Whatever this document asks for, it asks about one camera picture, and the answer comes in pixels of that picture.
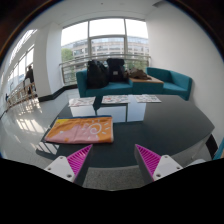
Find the printed paper sheet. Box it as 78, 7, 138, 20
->
69, 97, 95, 107
135, 94, 161, 103
102, 95, 129, 104

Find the middle printed paper sheet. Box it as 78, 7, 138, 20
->
102, 95, 129, 104

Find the wooden railing at left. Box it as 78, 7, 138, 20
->
7, 81, 37, 108

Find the brown bag on sofa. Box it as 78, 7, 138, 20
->
128, 68, 150, 80

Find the teal sectional sofa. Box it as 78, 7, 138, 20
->
76, 67, 192, 100

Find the teal chair edge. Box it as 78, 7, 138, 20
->
213, 138, 224, 160

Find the black backpack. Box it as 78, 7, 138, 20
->
107, 58, 124, 82
87, 60, 109, 89

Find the left printed paper sheet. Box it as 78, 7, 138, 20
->
69, 97, 95, 107

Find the black backpack right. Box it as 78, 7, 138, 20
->
107, 58, 124, 82

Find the black backpack left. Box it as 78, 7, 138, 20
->
87, 60, 109, 89

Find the metal window railing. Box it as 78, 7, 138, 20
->
59, 53, 152, 85

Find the orange pink sun towel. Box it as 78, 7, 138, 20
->
44, 116, 114, 144

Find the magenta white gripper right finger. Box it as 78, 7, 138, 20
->
134, 144, 182, 182

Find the person standing in background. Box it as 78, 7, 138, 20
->
23, 65, 34, 94

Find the right printed paper sheet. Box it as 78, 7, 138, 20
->
135, 94, 161, 103

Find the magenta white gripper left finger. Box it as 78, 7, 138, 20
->
45, 144, 93, 182

